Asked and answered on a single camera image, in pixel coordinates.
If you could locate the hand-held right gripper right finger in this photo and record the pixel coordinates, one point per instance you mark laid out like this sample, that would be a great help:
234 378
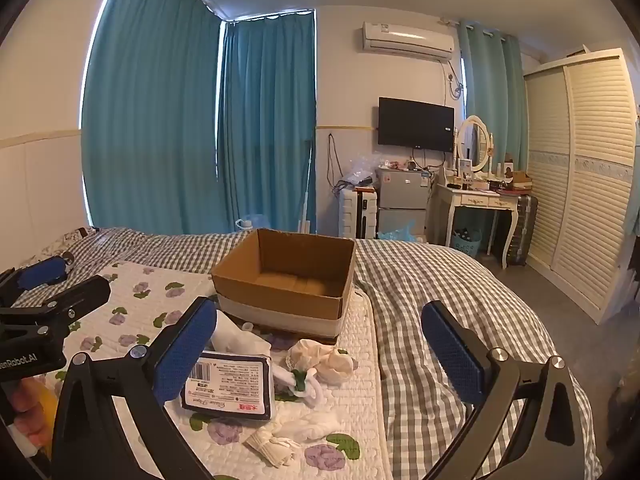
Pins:
452 355

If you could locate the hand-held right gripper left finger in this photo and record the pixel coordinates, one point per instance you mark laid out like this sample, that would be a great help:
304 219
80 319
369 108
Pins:
185 350

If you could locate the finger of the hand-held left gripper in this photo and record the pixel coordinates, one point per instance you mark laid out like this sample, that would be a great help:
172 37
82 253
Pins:
37 272
75 297

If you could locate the white sock with blue rim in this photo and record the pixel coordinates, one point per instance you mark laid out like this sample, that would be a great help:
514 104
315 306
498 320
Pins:
235 337

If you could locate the dark tissue packet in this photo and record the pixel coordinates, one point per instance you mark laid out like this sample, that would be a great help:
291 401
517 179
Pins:
230 385

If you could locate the cream lace-trimmed sock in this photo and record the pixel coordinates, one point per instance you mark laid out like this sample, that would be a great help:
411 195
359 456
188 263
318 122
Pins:
302 352

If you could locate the white and green sock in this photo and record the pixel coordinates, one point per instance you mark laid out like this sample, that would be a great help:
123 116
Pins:
302 385

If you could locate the cardboard box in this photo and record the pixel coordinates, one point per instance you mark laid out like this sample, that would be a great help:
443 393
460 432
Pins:
300 305

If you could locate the beige sock bundle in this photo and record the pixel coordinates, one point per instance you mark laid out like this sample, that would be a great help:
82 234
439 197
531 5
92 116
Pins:
272 447

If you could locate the white fluffy sock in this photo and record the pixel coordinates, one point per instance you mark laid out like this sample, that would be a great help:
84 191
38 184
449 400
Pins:
312 427

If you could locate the person's left hand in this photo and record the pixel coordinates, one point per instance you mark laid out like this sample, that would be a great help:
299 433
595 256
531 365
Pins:
30 415

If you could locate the black and white plush toy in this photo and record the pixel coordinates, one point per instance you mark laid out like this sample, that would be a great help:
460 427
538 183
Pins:
67 261

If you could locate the patterned pillow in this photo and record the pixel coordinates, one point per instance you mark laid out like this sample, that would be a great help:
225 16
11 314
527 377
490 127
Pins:
70 237

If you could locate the floral quilted mat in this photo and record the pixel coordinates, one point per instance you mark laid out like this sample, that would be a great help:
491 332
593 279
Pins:
150 310

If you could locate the blue plastic basket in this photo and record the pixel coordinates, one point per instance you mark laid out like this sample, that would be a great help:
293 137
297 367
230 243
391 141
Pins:
466 244

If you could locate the blue plastic bag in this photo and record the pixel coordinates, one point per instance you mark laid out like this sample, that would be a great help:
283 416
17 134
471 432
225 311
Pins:
395 234

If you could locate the clear water jug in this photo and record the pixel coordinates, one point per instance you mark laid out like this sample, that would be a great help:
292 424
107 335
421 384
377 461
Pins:
250 224

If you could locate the dark suitcase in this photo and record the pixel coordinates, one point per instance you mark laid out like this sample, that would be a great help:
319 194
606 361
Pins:
525 230

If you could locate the white dressing table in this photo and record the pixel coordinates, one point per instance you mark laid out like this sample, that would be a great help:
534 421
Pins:
480 201

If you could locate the small silver fridge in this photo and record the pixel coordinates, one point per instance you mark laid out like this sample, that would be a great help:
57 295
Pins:
400 195

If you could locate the white suitcase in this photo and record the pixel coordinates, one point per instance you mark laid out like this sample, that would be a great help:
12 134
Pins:
357 212

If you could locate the brown box on dresser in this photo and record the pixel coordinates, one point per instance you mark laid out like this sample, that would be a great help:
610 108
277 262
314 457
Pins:
520 177

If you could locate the white mop pole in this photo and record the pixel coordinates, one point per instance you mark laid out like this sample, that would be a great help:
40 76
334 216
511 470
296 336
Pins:
306 195

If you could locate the wide teal curtain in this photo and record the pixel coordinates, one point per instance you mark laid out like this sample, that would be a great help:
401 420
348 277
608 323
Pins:
150 110

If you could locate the clear plastic bag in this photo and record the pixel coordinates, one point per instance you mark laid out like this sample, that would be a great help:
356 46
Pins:
360 170

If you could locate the oval vanity mirror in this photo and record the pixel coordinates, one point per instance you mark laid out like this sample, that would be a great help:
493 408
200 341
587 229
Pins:
472 142

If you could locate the cream louvred wardrobe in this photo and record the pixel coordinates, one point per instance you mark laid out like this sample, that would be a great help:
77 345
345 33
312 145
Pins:
585 185

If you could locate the narrow teal curtain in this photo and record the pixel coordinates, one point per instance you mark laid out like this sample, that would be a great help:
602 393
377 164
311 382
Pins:
267 120

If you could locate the light teal curtain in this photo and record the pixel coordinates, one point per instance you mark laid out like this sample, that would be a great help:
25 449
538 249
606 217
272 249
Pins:
492 90

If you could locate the white air conditioner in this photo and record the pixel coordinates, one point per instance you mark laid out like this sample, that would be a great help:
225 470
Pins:
405 40

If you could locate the black wall television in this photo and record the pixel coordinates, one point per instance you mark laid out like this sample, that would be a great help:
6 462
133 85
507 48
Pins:
415 124

